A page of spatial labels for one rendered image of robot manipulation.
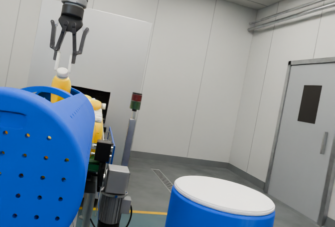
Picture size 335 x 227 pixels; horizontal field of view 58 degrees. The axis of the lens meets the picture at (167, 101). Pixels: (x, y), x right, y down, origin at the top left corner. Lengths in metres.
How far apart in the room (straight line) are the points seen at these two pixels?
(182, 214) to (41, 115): 0.46
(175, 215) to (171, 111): 5.14
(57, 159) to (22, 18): 5.33
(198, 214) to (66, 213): 0.35
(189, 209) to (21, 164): 0.43
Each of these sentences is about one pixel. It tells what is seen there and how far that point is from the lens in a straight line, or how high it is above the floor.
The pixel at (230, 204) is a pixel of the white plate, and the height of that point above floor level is 1.04.
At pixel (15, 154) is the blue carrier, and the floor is 1.14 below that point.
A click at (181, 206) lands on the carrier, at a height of 1.00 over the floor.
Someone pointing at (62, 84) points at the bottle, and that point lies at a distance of 1.15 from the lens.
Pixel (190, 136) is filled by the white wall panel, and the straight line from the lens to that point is 6.12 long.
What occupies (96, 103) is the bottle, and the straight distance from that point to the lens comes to 1.97.
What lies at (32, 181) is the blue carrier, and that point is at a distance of 0.52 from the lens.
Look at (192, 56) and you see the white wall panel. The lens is 6.05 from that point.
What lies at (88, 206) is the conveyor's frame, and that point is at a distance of 1.93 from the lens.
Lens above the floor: 1.26
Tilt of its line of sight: 1 degrees down
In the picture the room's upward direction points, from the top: 10 degrees clockwise
